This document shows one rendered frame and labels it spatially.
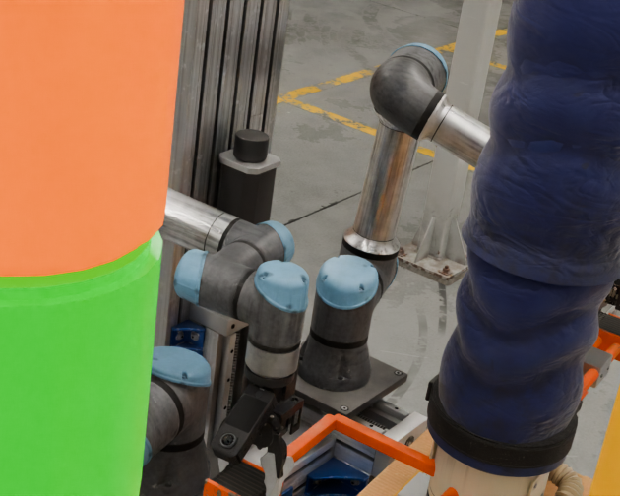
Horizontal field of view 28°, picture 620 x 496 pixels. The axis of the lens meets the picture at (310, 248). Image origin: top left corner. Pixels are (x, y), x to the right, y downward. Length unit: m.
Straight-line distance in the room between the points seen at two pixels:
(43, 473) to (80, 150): 0.06
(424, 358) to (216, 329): 2.57
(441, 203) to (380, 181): 2.95
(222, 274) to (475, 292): 0.36
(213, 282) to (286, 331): 0.12
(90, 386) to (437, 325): 4.77
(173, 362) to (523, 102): 0.73
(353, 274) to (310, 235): 3.17
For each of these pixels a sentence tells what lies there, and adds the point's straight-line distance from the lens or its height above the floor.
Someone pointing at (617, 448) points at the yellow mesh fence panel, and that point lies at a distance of 0.72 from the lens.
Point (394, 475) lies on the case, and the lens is 2.16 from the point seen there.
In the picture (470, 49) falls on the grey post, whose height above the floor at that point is 0.98.
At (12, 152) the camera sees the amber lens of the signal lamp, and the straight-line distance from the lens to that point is 0.18.
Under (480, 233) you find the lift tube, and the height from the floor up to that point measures 1.63.
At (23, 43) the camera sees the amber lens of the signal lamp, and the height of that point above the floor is 2.25.
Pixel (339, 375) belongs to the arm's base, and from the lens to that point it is 2.42.
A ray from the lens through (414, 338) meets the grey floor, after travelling 4.84.
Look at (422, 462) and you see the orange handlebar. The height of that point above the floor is 1.20.
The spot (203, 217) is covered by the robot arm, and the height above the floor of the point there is 1.54.
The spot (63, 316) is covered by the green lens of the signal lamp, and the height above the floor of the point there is 2.21.
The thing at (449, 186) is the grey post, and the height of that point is 0.38.
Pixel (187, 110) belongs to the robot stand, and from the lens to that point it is 2.03.
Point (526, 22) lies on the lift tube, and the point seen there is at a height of 1.93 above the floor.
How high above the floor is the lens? 2.30
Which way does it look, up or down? 25 degrees down
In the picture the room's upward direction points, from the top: 8 degrees clockwise
